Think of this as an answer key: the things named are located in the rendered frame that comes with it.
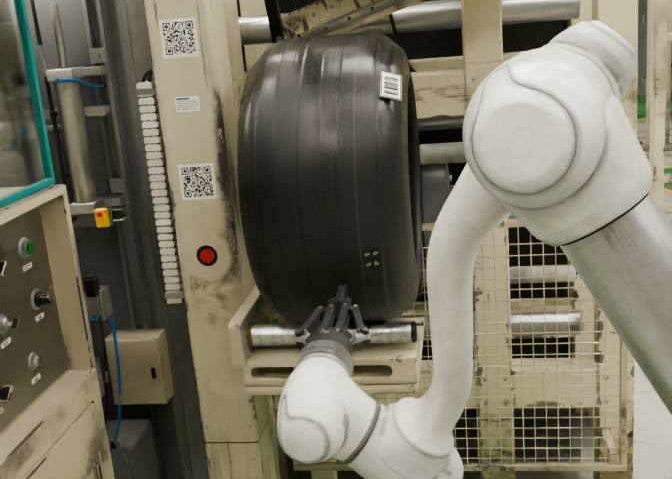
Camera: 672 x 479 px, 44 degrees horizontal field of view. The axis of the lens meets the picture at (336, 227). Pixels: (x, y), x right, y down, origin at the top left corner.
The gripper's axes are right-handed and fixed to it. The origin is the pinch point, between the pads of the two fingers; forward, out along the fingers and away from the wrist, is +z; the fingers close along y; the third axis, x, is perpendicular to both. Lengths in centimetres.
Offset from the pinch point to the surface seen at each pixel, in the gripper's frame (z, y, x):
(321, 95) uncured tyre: 12.9, 1.5, -34.8
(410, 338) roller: 12.0, -10.9, 15.5
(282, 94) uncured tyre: 13.5, 8.7, -35.4
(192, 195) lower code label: 23.7, 32.7, -13.2
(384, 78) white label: 16.8, -9.7, -36.1
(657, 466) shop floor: 99, -81, 118
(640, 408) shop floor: 139, -84, 124
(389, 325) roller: 13.3, -6.8, 13.1
